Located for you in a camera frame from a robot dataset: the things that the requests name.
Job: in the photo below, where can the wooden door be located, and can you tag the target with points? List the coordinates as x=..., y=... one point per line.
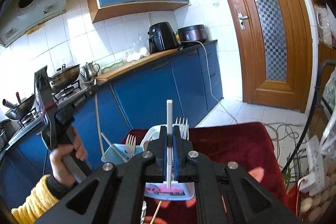
x=275, y=52

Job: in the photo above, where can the beige chopstick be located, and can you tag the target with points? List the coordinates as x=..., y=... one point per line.
x=169, y=153
x=112, y=147

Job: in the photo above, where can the wooden chopstick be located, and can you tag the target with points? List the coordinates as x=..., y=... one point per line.
x=156, y=212

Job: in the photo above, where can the stainless steel kettle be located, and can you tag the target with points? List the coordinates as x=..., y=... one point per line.
x=89, y=71

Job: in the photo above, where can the green ceramic dish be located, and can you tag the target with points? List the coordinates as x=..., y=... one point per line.
x=112, y=66

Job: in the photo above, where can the white power strip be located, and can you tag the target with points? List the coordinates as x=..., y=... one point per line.
x=314, y=182

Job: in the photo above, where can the stainless steel fork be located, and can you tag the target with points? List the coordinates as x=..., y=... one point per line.
x=183, y=125

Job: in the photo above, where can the dark rice cooker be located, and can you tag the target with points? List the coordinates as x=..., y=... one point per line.
x=192, y=33

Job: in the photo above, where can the steel wok with ladle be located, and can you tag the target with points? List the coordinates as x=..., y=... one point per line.
x=64, y=77

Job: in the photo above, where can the silver door handle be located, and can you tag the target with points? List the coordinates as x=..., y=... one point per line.
x=241, y=19

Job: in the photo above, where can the bag of white buns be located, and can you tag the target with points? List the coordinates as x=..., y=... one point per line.
x=139, y=50

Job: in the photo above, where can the range hood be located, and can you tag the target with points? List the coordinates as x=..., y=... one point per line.
x=23, y=15

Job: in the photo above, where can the light blue chopsticks box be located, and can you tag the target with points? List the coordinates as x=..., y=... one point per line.
x=158, y=191

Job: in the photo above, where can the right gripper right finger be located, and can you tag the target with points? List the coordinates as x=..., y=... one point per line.
x=227, y=193

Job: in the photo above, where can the person's left hand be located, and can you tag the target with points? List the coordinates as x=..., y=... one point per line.
x=59, y=170

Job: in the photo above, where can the yellow sleeve forearm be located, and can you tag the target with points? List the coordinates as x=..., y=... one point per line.
x=47, y=192

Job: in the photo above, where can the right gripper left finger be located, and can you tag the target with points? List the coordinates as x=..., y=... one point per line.
x=113, y=194

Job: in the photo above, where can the white perforated plastic basket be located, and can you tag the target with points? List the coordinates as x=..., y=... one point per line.
x=152, y=134

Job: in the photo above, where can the beige plastic fork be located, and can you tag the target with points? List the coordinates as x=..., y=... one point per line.
x=130, y=145

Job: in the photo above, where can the blue kitchen base cabinets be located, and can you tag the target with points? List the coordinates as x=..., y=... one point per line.
x=137, y=100

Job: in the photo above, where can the red floral fleece blanket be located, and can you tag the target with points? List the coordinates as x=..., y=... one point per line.
x=248, y=144

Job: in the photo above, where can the black air fryer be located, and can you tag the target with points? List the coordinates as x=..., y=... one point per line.
x=161, y=37

